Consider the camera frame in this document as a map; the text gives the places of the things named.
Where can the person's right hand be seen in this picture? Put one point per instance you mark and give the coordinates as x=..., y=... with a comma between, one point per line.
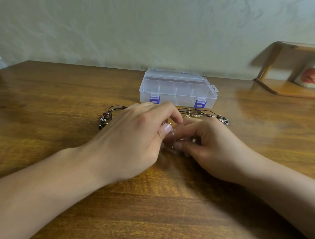
x=219, y=147

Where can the wooden shelf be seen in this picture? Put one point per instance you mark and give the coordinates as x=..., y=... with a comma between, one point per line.
x=286, y=86

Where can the clear plastic organizer box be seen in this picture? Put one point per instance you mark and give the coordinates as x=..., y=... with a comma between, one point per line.
x=178, y=89

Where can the person's left forearm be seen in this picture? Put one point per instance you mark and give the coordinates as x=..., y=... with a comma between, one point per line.
x=37, y=197

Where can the person's right forearm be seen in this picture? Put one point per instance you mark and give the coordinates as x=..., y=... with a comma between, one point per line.
x=290, y=202

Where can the white printed mug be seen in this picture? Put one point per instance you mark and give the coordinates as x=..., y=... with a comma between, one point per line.
x=307, y=75

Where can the person's left hand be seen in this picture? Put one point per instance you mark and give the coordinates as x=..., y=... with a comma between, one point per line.
x=125, y=145

